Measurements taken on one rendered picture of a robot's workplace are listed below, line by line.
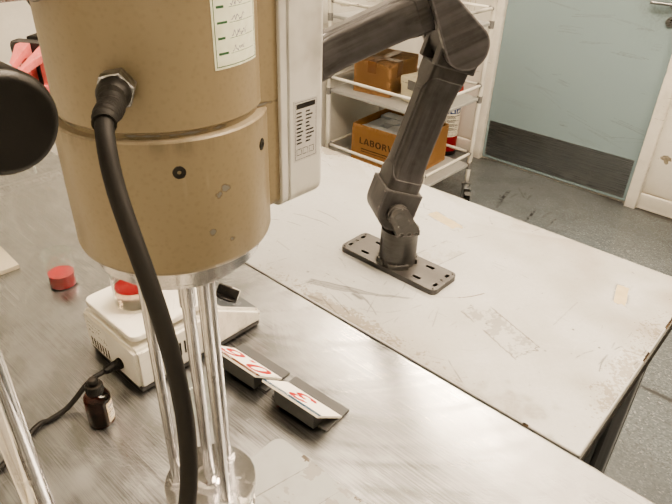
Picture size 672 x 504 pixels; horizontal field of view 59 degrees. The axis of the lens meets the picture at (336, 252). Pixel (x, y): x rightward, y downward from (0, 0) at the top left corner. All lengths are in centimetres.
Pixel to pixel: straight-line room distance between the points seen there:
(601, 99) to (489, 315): 268
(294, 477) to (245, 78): 49
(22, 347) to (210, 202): 68
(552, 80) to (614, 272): 256
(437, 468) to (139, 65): 57
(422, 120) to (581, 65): 268
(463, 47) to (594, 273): 47
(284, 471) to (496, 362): 34
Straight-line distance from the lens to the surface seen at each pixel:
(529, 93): 368
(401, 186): 92
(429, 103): 89
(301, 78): 32
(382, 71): 303
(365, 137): 314
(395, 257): 99
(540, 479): 74
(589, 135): 360
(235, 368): 79
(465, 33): 86
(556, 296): 102
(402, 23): 85
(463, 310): 94
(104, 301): 83
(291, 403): 74
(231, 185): 28
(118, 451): 75
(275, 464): 70
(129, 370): 80
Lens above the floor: 146
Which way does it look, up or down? 32 degrees down
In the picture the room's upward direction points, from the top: 2 degrees clockwise
